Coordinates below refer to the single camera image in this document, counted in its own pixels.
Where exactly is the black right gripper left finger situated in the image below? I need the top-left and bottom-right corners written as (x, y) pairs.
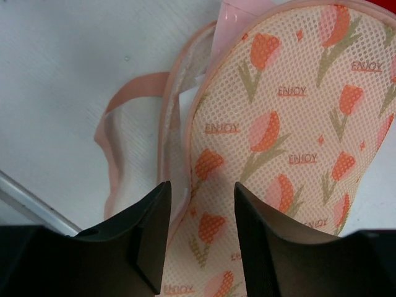
top-left (1, 181), bottom-right (171, 296)

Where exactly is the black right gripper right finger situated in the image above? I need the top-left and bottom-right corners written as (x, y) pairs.
top-left (234, 183), bottom-right (395, 297)

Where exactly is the pink tulip mesh laundry bag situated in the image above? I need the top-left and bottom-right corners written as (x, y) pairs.
top-left (95, 1), bottom-right (395, 296)

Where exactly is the pink bra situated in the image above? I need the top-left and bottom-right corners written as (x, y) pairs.
top-left (211, 0), bottom-right (277, 61)

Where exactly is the red plastic tray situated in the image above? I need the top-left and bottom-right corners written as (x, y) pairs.
top-left (368, 0), bottom-right (396, 14)

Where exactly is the aluminium mounting rail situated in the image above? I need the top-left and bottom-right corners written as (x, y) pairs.
top-left (1, 171), bottom-right (82, 236)

